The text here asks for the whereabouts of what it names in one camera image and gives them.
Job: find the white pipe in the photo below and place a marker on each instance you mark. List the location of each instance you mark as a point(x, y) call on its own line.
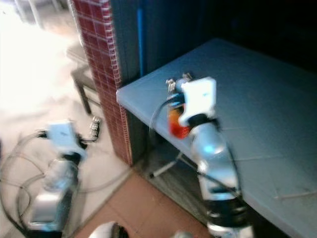
point(166, 166)

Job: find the blue pole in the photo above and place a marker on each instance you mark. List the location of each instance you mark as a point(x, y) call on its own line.
point(141, 39)

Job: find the grey robot left leg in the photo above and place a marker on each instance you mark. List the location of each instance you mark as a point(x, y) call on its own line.
point(109, 231)

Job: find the red tiled pillar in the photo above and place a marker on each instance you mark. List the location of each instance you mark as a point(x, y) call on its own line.
point(104, 74)

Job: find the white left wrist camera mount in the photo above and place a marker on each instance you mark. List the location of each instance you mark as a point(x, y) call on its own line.
point(63, 136)

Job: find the orange drink bottle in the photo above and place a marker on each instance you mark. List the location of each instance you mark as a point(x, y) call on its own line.
point(177, 124)

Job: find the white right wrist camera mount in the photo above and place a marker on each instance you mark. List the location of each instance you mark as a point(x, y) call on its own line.
point(199, 96)

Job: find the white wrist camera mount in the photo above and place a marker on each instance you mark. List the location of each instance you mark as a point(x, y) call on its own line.
point(199, 96)
point(63, 136)

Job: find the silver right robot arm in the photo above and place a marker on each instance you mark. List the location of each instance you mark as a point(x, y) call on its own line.
point(215, 153)

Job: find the dark wooden chair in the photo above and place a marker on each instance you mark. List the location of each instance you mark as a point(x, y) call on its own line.
point(85, 79)

